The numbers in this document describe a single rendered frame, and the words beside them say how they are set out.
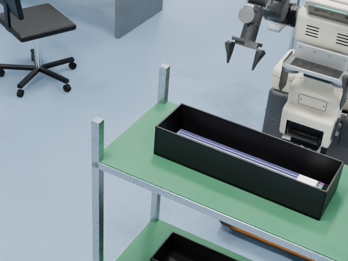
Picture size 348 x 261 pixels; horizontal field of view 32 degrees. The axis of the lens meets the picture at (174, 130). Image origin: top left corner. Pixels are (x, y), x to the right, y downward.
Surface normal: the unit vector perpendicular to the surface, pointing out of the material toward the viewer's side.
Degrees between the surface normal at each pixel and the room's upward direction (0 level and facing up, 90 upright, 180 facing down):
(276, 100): 90
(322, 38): 98
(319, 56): 90
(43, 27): 0
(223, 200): 0
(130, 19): 90
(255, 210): 0
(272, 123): 90
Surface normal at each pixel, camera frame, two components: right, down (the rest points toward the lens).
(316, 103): -0.47, 0.59
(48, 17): 0.07, -0.82
